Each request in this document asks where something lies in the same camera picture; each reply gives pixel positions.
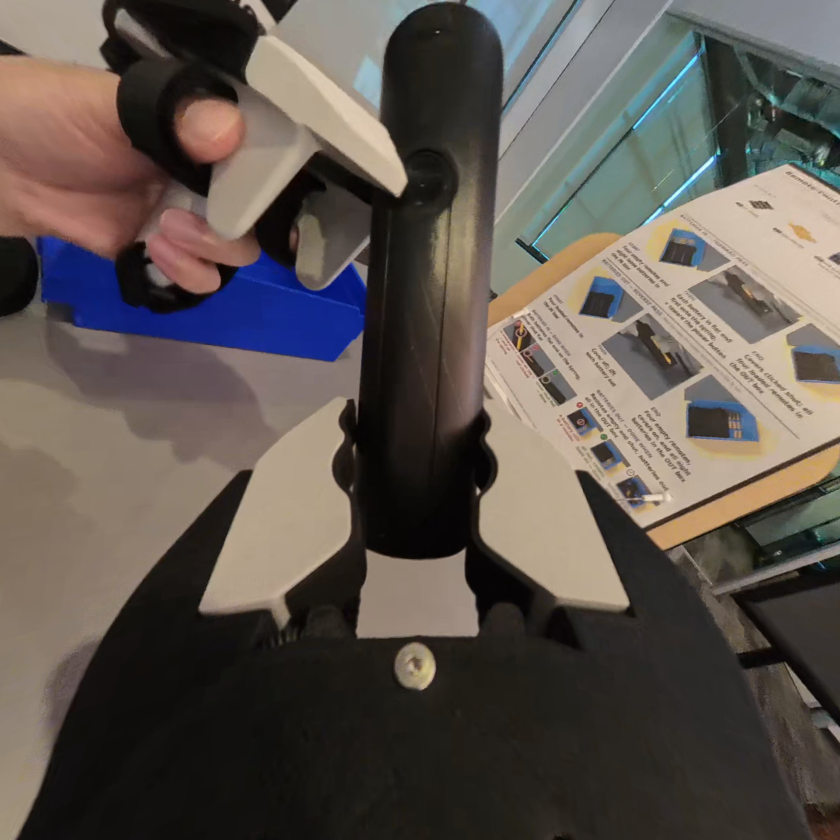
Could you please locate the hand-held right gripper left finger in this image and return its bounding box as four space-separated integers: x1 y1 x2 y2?
200 401 364 628

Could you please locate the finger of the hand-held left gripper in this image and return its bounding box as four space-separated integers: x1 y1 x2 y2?
247 33 410 200

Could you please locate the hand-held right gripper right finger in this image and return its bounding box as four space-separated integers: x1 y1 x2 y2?
469 407 632 626

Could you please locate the black remote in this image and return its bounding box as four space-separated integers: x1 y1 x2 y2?
357 3 505 560

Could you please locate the person's left hand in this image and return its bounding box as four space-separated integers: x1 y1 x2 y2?
0 56 263 296

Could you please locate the instruction sheet on stand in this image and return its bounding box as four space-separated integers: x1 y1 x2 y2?
489 234 840 552

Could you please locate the blue plastic bin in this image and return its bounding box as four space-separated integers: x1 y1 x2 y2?
37 234 368 363

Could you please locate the printed instruction poster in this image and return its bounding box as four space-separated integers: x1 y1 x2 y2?
483 164 840 515

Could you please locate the black wristband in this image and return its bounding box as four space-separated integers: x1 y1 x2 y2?
0 237 40 316

